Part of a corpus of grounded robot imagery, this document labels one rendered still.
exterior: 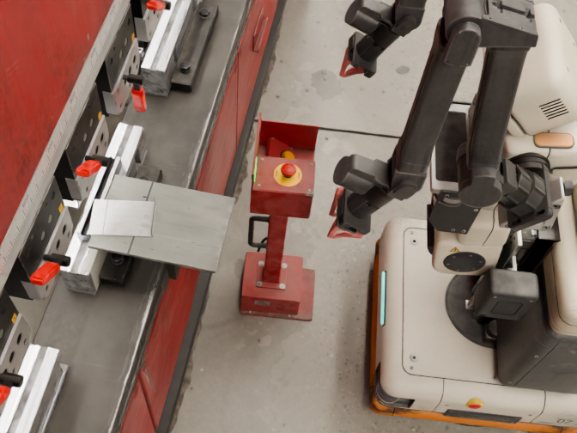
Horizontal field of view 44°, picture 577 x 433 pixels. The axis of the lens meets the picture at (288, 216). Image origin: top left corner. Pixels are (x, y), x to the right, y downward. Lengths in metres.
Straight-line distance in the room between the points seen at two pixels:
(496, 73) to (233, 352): 1.57
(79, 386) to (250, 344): 1.04
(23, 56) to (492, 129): 0.72
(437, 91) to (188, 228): 0.61
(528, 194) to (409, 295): 0.98
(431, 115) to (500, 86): 0.12
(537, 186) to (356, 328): 1.26
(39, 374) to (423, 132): 0.82
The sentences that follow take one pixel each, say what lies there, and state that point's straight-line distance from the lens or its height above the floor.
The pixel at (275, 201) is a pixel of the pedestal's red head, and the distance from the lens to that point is 1.86.
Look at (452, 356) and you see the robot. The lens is 2.25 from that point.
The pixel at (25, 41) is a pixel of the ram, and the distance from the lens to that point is 1.03.
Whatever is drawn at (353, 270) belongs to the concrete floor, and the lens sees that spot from 2.62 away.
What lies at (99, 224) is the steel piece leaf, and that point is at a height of 1.00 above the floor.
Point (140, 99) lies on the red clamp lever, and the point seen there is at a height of 1.20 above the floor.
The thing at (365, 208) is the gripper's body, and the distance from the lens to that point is 1.42.
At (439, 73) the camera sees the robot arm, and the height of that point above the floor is 1.50.
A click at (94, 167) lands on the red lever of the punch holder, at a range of 1.24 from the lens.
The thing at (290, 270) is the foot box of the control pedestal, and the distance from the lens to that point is 2.46.
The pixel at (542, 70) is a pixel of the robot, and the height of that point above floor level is 1.38.
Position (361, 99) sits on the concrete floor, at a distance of 3.09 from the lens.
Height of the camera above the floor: 2.29
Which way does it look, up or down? 58 degrees down
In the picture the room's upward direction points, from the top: 8 degrees clockwise
